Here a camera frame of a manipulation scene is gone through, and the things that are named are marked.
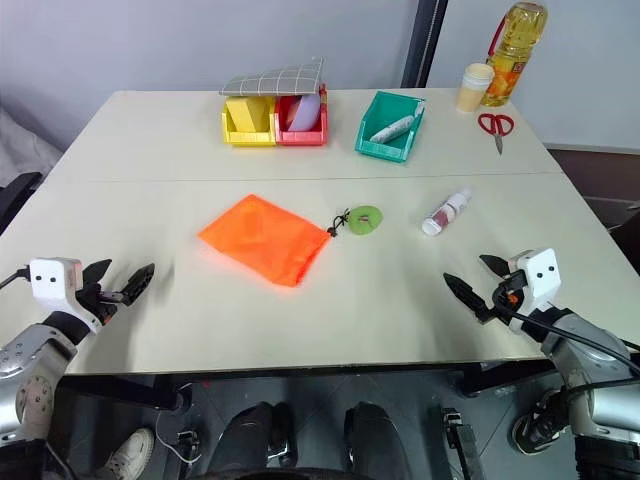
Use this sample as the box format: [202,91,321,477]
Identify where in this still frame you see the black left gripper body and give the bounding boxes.
[74,281,125,327]

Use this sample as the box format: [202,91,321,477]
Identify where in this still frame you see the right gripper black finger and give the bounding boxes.
[478,254,512,279]
[442,272,494,324]

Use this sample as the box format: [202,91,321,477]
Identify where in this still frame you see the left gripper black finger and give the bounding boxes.
[119,262,157,307]
[81,258,114,290]

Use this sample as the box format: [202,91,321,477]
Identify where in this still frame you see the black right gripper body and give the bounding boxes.
[486,269,529,322]

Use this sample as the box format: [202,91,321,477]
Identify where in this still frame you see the white bottle pink label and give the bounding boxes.
[420,187,474,238]

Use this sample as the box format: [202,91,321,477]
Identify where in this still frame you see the green round tag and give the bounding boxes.
[347,203,385,237]

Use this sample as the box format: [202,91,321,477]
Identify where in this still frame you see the black shoe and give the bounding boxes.
[510,394,569,457]

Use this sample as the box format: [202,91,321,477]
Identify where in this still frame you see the black table leg strut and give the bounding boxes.
[439,406,487,480]

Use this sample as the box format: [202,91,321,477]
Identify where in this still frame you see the grey crumpled plastic sheet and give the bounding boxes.
[0,105,67,187]

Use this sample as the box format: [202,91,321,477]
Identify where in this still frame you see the white shoe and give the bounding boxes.
[96,426,156,480]

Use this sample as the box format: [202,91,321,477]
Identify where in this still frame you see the teal plastic bin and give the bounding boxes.
[353,90,427,165]

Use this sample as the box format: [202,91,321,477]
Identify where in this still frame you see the white tube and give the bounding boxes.
[368,113,419,145]

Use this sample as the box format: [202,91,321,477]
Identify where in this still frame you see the dark rounded shape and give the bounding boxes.
[343,400,402,480]
[206,401,297,480]

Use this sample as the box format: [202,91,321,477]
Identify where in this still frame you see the cream paper cup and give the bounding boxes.
[455,62,497,116]

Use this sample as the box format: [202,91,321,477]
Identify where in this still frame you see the yellow plastic bin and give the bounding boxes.
[221,95,278,148]

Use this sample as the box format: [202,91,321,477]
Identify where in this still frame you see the yellow cooking oil bottle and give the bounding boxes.
[480,0,549,108]

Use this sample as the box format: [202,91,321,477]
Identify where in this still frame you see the red plastic bin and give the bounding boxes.
[273,83,330,148]

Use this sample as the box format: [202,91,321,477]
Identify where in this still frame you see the light purple block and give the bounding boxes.
[290,93,322,133]

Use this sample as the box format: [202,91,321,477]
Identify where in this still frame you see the grey checked cloth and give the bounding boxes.
[219,56,326,98]

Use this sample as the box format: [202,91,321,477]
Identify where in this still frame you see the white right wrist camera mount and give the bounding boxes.
[506,247,561,334]

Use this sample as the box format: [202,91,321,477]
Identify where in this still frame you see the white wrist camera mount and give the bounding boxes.
[506,247,561,334]
[28,257,102,335]

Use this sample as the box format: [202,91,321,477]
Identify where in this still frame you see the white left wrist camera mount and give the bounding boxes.
[28,257,102,335]

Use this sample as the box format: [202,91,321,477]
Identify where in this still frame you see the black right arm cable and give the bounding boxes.
[493,298,640,397]

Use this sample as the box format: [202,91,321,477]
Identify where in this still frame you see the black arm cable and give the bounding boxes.
[493,298,640,397]
[0,268,32,291]

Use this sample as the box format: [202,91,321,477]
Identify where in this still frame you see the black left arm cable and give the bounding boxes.
[0,268,32,291]

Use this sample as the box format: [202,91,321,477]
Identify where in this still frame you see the black table frame bracket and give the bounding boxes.
[58,374,194,412]

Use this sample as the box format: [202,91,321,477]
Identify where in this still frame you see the orange drawstring bag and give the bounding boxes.
[196,193,333,289]

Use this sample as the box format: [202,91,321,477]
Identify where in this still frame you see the red handled scissors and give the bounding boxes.
[476,112,515,157]

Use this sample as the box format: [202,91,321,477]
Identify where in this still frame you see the white floor cable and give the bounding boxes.
[153,413,202,465]

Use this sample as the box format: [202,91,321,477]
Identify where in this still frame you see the black vertical post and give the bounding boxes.
[400,0,449,89]

